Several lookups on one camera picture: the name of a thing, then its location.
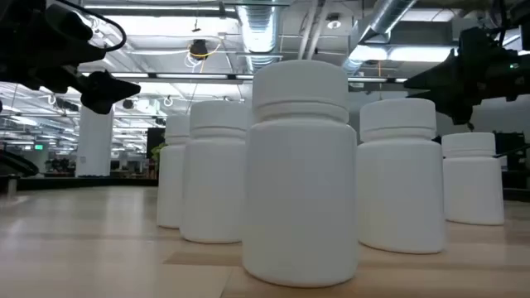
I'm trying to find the white building column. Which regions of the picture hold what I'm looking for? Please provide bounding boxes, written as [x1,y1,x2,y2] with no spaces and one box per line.
[75,105,115,178]

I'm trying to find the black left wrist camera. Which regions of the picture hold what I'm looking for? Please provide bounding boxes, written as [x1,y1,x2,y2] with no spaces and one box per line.
[44,2,94,42]

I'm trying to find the black ceiling-hung device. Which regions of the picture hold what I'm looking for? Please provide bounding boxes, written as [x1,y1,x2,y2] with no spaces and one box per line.
[189,39,210,61]

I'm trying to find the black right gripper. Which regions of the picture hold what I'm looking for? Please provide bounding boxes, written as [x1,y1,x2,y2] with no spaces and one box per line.
[403,26,530,125]

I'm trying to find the black display board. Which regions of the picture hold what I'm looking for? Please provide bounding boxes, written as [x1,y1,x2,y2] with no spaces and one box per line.
[145,127,166,161]

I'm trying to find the green plant in white pot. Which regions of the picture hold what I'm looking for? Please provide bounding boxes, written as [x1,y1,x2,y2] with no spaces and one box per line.
[150,142,166,166]

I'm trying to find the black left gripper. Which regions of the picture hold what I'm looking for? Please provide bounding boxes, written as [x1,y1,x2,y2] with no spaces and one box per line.
[0,0,142,115]

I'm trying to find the silver slanted ventilation duct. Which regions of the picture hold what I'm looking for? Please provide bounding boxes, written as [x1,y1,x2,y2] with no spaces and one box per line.
[341,0,418,75]

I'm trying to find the silver ribbed ventilation duct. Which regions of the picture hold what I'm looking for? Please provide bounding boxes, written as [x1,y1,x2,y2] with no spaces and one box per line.
[235,0,283,71]

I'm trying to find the black curved hose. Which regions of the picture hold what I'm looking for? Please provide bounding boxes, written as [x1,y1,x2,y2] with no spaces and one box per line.
[0,147,41,178]

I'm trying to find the black room divider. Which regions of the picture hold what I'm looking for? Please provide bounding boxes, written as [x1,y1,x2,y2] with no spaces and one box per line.
[494,131,528,171]

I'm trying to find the white plastic pill bottle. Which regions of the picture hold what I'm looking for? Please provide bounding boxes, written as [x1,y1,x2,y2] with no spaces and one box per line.
[180,100,254,244]
[242,59,359,289]
[441,132,505,227]
[356,98,447,255]
[156,113,192,229]

